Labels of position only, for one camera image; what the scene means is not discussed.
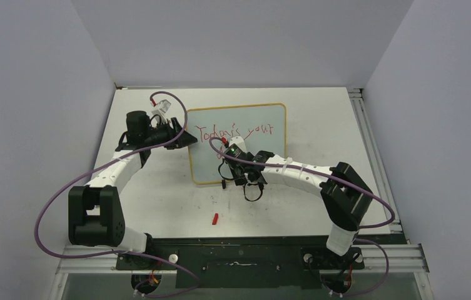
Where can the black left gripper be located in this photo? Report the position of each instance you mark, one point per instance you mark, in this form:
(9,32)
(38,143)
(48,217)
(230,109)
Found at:
(184,139)

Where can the yellow framed whiteboard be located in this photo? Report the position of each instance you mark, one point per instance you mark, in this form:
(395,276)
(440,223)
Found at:
(261,126)

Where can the red marker cap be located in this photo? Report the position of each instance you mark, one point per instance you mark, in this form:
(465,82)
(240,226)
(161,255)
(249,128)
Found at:
(215,219)

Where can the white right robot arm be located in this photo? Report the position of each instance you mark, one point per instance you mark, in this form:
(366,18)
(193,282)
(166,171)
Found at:
(342,190)

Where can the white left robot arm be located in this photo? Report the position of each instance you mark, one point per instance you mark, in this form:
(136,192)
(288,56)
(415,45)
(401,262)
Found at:
(95,215)

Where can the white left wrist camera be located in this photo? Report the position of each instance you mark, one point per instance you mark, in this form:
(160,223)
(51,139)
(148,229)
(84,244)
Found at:
(161,108)

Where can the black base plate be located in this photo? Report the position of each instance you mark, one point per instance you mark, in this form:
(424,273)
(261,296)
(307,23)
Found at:
(247,262)

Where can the aluminium right side rail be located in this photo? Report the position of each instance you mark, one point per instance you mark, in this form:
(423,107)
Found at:
(378,169)

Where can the aluminium front frame rail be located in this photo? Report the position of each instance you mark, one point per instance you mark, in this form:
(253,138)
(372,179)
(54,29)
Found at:
(403,258)

